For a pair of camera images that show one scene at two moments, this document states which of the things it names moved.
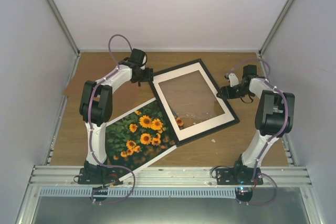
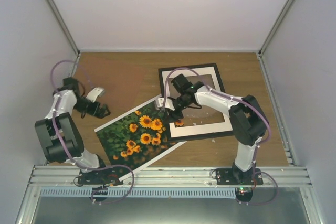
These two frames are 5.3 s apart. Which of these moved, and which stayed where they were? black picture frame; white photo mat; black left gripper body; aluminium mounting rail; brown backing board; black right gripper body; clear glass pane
Moved: black right gripper body; black picture frame; black left gripper body; white photo mat; clear glass pane
Stayed: brown backing board; aluminium mounting rail
